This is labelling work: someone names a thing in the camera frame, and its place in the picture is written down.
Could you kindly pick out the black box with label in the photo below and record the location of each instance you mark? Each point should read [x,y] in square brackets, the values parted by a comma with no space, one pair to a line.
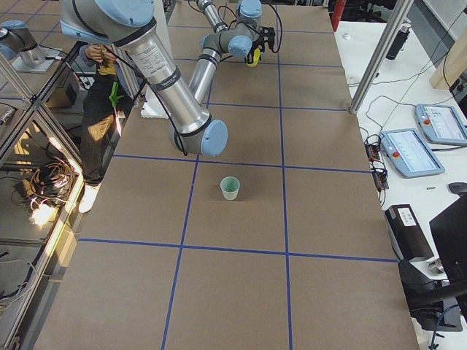
[407,238]

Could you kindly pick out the black water bottle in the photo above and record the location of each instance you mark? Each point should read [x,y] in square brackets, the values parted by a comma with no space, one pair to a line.
[398,42]

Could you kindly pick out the near blue teach pendant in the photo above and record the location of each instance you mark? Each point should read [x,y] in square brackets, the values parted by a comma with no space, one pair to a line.
[410,154]

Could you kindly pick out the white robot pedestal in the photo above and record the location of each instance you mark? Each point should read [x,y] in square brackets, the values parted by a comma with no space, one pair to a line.
[152,107]

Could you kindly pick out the person in yellow jacket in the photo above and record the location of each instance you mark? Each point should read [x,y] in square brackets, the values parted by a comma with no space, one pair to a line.
[107,96]

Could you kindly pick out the aluminium frame post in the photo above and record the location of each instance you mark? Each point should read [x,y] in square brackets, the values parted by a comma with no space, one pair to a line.
[388,35]

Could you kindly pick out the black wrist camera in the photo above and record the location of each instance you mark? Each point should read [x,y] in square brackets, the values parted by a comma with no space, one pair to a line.
[269,36]

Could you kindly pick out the black computer mouse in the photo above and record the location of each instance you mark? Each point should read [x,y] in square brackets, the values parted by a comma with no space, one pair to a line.
[458,188]

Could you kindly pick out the brown paper table mat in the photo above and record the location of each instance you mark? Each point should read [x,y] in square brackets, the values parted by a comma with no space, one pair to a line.
[301,259]

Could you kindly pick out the far blue teach pendant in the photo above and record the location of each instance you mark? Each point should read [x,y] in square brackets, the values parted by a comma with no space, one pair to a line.
[441,124]

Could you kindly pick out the yellow plastic cup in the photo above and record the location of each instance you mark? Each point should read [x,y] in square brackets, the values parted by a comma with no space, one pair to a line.
[253,58]

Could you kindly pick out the blue teach pendant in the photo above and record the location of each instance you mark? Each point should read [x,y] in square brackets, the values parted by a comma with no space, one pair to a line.
[441,124]
[410,154]

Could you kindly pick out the black monitor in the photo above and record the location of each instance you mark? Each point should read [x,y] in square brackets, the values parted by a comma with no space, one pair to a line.
[448,229]

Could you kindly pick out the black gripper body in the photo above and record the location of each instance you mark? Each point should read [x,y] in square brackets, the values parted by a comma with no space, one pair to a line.
[268,36]

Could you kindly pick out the green plastic cup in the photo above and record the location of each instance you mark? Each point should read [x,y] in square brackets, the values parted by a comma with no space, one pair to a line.
[230,187]

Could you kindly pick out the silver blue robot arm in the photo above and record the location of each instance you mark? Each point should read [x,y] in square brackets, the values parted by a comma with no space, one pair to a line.
[243,41]
[131,26]

